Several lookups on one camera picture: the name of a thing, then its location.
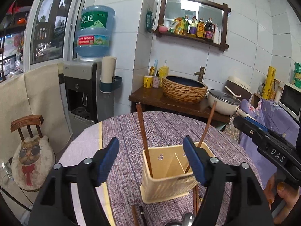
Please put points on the yellow wrap roll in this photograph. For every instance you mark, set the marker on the yellow wrap roll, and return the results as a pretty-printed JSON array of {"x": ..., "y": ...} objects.
[{"x": 268, "y": 82}]

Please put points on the cream rice cooker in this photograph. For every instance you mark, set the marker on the cream rice cooker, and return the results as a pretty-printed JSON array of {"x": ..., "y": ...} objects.
[{"x": 237, "y": 84}]

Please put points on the wooden framed mirror shelf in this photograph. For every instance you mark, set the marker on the wooden framed mirror shelf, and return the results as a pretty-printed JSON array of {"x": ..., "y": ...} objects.
[{"x": 162, "y": 4}]

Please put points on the blue toothbrush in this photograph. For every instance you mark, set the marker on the blue toothbrush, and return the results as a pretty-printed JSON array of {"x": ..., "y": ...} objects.
[{"x": 155, "y": 66}]

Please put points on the bronze faucet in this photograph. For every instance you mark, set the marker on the bronze faucet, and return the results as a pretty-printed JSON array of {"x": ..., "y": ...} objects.
[{"x": 199, "y": 75}]

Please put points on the pink round object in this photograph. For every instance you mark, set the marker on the pink round object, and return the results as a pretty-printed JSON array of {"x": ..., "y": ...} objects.
[{"x": 162, "y": 29}]

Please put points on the blue wall holder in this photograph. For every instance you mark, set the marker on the blue wall holder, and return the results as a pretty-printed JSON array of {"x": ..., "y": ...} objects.
[{"x": 112, "y": 86}]

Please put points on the white microwave oven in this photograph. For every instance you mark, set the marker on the white microwave oven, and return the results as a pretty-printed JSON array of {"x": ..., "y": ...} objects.
[{"x": 290, "y": 98}]

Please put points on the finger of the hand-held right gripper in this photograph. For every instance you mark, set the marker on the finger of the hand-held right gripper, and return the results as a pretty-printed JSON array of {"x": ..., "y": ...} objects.
[
  {"x": 247, "y": 127},
  {"x": 258, "y": 125}
]

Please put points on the brown wooden chopstick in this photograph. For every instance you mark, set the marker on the brown wooden chopstick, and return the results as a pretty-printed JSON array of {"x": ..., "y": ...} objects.
[
  {"x": 195, "y": 200},
  {"x": 142, "y": 127},
  {"x": 134, "y": 215},
  {"x": 207, "y": 124}
]

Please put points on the cream pan with lid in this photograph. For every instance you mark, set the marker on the cream pan with lid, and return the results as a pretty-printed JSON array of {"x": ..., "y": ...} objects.
[{"x": 223, "y": 103}]

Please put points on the person's right hand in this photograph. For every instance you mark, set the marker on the person's right hand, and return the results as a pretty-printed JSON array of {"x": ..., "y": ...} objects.
[{"x": 287, "y": 194}]

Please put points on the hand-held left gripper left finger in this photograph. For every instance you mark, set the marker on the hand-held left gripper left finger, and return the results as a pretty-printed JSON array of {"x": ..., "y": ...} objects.
[{"x": 109, "y": 161}]

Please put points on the beige cloth cover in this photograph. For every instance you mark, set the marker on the beige cloth cover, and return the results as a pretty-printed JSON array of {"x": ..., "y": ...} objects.
[{"x": 35, "y": 94}]

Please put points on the grey water dispenser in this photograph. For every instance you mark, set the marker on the grey water dispenser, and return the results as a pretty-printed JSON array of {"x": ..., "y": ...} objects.
[{"x": 80, "y": 91}]

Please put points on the oil bottle purple label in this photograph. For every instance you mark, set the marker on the oil bottle purple label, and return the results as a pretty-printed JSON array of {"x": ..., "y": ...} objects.
[{"x": 193, "y": 28}]

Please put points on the green bottle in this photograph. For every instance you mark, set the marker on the green bottle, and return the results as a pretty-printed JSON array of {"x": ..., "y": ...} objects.
[{"x": 186, "y": 26}]

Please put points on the blue water bottle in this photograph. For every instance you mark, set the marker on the blue water bottle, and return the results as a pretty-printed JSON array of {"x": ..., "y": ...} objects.
[{"x": 94, "y": 28}]

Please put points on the yellow mug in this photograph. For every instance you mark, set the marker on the yellow mug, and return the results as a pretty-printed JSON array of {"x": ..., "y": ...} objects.
[{"x": 148, "y": 82}]

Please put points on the dark wooden counter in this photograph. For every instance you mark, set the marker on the dark wooden counter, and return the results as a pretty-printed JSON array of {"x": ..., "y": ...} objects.
[{"x": 150, "y": 97}]

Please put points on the white framed window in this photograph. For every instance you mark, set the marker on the white framed window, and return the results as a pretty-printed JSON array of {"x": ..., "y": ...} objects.
[{"x": 54, "y": 23}]

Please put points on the yellow soap dispenser bottle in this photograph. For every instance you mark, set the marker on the yellow soap dispenser bottle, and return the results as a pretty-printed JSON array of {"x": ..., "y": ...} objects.
[{"x": 164, "y": 71}]

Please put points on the large steel spoon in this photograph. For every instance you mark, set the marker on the large steel spoon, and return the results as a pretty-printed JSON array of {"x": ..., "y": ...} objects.
[{"x": 172, "y": 224}]

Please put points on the beige floral cloth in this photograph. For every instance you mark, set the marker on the beige floral cloth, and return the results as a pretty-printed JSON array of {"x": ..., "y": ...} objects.
[{"x": 231, "y": 128}]

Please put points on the wooden chair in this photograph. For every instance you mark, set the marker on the wooden chair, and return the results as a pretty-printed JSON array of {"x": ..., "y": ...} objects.
[{"x": 25, "y": 122}]

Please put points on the yellow refill pouch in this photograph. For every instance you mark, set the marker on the yellow refill pouch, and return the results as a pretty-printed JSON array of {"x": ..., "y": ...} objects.
[{"x": 179, "y": 26}]

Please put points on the woven sink basin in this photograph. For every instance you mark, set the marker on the woven sink basin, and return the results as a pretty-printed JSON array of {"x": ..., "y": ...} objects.
[{"x": 183, "y": 93}]

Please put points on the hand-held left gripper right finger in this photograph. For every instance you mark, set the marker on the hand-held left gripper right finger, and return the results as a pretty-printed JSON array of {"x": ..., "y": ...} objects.
[{"x": 195, "y": 161}]

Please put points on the small dotted pump bottle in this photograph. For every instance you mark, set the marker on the small dotted pump bottle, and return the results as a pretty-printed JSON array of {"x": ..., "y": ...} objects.
[{"x": 156, "y": 81}]

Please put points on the cat print cushion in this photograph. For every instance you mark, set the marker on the cat print cushion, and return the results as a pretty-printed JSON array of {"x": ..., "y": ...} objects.
[{"x": 30, "y": 160}]

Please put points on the amber bottle yellow label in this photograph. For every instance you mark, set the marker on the amber bottle yellow label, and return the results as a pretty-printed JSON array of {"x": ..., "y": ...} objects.
[{"x": 200, "y": 29}]

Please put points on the white bottle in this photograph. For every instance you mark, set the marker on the white bottle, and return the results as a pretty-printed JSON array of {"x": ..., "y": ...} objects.
[
  {"x": 216, "y": 35},
  {"x": 220, "y": 36}
]

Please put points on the green hanging packet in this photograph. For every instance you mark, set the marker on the green hanging packet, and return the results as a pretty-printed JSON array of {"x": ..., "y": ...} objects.
[{"x": 149, "y": 21}]

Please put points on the purple striped tablecloth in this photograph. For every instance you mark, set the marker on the purple striped tablecloth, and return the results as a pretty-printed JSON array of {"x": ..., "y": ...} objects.
[{"x": 127, "y": 131}]

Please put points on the cluttered display shelf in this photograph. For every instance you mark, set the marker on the cluttered display shelf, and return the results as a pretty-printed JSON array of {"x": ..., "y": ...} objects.
[{"x": 11, "y": 40}]

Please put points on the cream plastic utensil holder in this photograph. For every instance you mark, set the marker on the cream plastic utensil holder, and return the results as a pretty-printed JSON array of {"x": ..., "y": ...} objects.
[{"x": 164, "y": 184}]

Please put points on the green noodle cup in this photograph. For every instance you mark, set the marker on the green noodle cup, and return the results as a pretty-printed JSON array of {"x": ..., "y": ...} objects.
[
  {"x": 297, "y": 75},
  {"x": 296, "y": 82},
  {"x": 297, "y": 67}
]

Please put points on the dark sauce bottle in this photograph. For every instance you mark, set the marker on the dark sauce bottle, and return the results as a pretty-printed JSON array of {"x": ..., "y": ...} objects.
[{"x": 208, "y": 30}]

